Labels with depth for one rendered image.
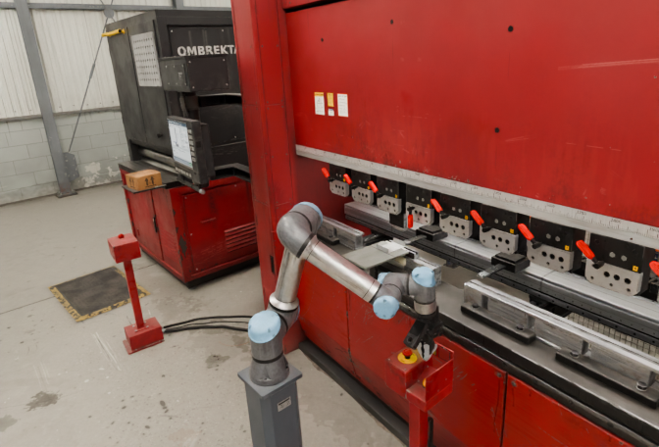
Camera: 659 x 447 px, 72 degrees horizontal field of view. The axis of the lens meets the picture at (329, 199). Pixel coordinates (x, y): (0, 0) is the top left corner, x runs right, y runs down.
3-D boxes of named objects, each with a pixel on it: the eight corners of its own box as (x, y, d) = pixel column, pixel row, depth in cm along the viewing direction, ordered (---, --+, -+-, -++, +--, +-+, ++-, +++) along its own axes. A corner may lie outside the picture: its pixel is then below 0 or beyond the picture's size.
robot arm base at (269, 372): (263, 392, 162) (260, 369, 159) (241, 372, 173) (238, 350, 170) (297, 372, 171) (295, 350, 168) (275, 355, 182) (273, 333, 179)
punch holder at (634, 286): (583, 280, 145) (589, 232, 140) (597, 273, 149) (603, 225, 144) (635, 299, 133) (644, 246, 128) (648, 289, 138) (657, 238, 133)
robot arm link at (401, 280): (374, 281, 153) (406, 283, 150) (380, 268, 164) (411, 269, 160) (375, 303, 156) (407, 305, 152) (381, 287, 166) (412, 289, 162)
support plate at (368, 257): (341, 257, 216) (341, 255, 216) (383, 242, 230) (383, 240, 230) (365, 270, 202) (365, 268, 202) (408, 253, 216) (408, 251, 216)
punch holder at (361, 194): (351, 199, 240) (350, 169, 235) (364, 196, 244) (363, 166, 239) (370, 206, 228) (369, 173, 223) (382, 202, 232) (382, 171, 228)
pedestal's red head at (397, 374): (384, 385, 179) (383, 346, 173) (412, 367, 188) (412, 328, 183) (426, 413, 164) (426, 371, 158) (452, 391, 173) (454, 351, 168)
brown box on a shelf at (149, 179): (122, 187, 371) (119, 172, 367) (153, 180, 386) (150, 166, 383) (133, 193, 349) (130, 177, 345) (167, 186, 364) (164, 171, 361)
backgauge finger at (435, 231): (394, 243, 230) (393, 233, 228) (430, 230, 244) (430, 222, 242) (411, 250, 220) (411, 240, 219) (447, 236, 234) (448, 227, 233)
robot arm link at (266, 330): (244, 358, 166) (240, 325, 162) (261, 336, 178) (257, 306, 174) (275, 363, 162) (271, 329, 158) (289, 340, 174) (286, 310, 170)
